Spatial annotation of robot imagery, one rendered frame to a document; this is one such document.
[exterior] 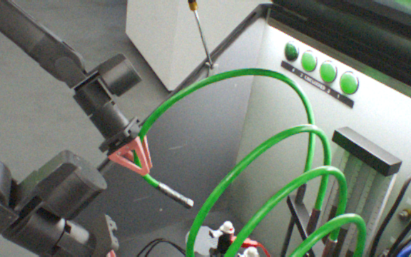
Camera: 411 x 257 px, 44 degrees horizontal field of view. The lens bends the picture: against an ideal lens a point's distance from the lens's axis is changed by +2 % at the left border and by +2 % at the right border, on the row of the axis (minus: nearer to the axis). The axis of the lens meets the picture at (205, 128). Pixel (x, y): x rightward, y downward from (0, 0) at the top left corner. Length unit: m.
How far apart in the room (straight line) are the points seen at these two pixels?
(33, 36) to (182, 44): 2.95
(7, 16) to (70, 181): 0.43
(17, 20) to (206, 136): 0.58
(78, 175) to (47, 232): 0.08
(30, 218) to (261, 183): 0.84
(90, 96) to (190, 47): 2.97
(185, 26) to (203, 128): 2.56
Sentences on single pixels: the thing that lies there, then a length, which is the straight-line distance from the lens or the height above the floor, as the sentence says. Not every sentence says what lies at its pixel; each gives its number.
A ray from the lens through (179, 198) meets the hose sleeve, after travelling 1.05.
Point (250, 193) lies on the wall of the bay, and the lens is 1.42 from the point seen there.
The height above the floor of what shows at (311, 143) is 1.26.
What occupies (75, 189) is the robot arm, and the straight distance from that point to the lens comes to 0.62.
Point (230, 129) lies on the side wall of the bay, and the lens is 1.36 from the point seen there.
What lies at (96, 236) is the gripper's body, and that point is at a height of 1.29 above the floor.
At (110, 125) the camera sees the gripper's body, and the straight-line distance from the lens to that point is 0.95.
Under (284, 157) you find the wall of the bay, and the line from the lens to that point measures 1.28.
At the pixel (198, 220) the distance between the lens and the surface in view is 0.83.
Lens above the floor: 1.76
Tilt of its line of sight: 29 degrees down
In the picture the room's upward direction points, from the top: 9 degrees clockwise
